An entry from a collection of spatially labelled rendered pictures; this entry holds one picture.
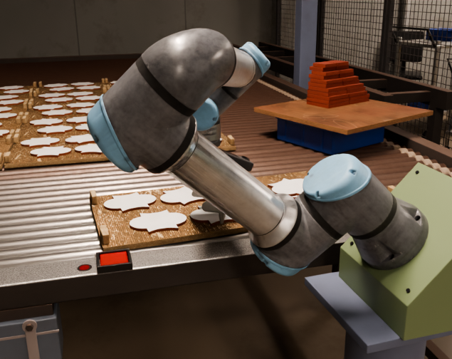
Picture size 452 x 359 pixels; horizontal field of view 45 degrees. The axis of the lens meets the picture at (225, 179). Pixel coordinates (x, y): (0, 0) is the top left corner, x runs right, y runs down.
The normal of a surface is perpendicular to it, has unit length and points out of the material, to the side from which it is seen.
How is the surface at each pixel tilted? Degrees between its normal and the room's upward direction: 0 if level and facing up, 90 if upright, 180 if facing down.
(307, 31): 90
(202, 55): 63
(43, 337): 90
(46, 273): 0
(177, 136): 85
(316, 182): 38
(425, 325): 90
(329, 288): 0
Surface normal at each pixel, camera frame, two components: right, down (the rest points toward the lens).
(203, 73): 0.66, 0.15
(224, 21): 0.30, 0.31
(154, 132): 0.40, 0.56
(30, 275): -0.01, -0.95
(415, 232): 0.29, -0.18
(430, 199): -0.69, -0.59
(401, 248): -0.07, 0.25
